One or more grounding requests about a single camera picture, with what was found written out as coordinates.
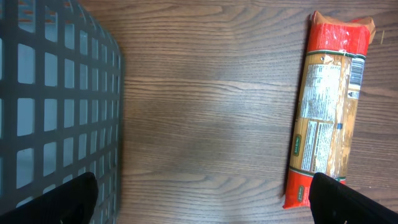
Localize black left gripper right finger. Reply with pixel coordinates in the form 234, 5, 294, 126
308, 172, 397, 224

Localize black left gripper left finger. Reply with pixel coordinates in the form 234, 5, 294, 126
1, 172, 99, 224

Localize orange spaghetti packet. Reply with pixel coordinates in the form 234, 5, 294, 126
283, 11, 376, 209

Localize grey plastic mesh basket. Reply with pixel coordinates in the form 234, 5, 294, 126
1, 0, 124, 223

